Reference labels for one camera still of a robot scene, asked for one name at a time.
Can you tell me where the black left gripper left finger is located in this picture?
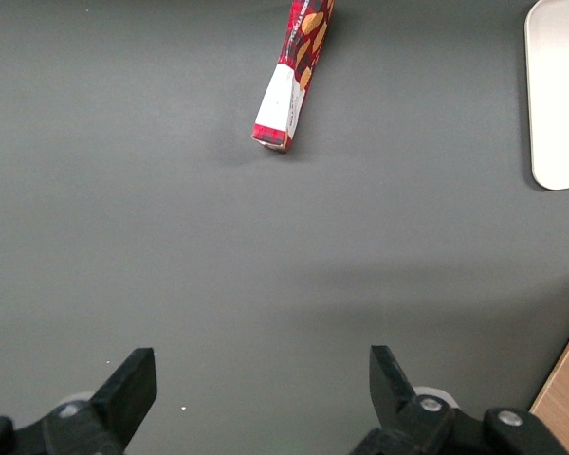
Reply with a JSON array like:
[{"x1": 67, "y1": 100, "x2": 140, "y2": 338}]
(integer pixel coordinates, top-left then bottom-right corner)
[{"x1": 0, "y1": 347, "x2": 158, "y2": 455}]

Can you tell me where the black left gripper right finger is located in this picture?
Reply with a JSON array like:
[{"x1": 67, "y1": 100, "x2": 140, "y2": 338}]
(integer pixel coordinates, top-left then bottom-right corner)
[{"x1": 348, "y1": 345, "x2": 569, "y2": 455}]

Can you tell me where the red cookie box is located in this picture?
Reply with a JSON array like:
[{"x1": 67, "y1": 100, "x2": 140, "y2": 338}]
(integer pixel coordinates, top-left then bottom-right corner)
[{"x1": 250, "y1": 0, "x2": 337, "y2": 155}]

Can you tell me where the beige plastic tray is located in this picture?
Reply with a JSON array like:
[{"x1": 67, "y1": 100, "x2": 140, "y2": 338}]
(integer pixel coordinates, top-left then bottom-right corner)
[{"x1": 523, "y1": 0, "x2": 569, "y2": 191}]

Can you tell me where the wooden drawer cabinet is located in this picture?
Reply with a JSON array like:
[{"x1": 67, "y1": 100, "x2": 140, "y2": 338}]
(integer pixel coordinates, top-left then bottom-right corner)
[{"x1": 529, "y1": 310, "x2": 569, "y2": 455}]

